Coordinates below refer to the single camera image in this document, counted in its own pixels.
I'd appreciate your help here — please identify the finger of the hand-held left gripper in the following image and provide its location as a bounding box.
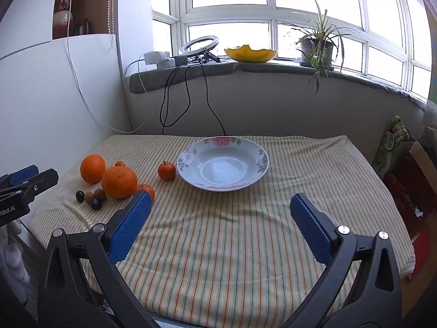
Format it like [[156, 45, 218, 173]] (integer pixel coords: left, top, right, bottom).
[[0, 168, 59, 199], [0, 165, 39, 189]]

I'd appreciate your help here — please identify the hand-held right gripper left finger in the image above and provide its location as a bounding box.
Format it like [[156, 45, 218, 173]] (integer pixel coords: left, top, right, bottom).
[[37, 191, 161, 328]]

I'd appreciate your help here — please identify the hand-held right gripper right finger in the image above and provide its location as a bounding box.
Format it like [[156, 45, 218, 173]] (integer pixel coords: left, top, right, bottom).
[[283, 193, 407, 328]]

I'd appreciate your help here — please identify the large orange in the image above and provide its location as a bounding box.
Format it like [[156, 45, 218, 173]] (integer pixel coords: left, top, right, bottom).
[[101, 166, 139, 199]]

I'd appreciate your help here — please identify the medium orange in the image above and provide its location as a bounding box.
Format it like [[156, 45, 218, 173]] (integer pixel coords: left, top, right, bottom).
[[80, 154, 106, 184]]

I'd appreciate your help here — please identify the small tangerine with stem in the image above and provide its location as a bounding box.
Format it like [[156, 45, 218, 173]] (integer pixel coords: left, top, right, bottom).
[[158, 160, 177, 181]]

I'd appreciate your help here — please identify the floral white plate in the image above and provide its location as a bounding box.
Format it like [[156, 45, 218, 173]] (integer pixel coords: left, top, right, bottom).
[[177, 136, 270, 192]]

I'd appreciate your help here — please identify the person's left hand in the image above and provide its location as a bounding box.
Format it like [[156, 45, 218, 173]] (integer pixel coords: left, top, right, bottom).
[[0, 220, 31, 283]]

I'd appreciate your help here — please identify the white panel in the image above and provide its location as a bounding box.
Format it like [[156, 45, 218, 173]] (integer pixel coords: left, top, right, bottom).
[[0, 34, 135, 178]]

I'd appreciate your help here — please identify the striped tablecloth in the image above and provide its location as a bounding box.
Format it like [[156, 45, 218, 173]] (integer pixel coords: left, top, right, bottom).
[[29, 134, 416, 327]]

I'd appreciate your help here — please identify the green printed bag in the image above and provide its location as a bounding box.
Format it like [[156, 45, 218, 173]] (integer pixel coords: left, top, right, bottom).
[[372, 116, 415, 178]]

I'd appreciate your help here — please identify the cardboard box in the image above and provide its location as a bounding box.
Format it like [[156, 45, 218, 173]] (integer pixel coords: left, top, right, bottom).
[[403, 140, 437, 219]]

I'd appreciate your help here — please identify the red white jar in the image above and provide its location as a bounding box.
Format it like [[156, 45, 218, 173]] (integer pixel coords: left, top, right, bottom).
[[54, 0, 73, 38]]

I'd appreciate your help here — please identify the white power strip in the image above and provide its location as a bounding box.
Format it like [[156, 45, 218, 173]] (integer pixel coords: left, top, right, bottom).
[[143, 51, 171, 65]]

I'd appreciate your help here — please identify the potted spider plant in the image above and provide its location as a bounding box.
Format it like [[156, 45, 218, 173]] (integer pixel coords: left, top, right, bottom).
[[283, 0, 357, 94]]

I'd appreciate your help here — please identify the yellow wavy bowl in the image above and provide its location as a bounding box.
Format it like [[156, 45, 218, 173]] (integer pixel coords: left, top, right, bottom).
[[224, 44, 278, 64]]

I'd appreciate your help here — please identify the wooden cabinet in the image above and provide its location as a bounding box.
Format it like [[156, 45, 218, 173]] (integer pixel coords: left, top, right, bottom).
[[53, 0, 118, 40]]

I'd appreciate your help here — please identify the looped black cable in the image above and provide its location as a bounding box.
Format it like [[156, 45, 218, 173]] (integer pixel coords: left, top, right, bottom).
[[161, 63, 192, 136]]

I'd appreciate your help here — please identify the white cable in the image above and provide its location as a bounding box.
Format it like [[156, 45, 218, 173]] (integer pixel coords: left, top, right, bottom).
[[66, 0, 151, 134]]

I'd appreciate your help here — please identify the white bead cord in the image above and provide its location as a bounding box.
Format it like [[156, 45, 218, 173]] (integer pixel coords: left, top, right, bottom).
[[107, 0, 115, 49]]

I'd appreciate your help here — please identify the ring light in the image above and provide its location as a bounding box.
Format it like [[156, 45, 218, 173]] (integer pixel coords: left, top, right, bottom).
[[178, 35, 221, 65]]

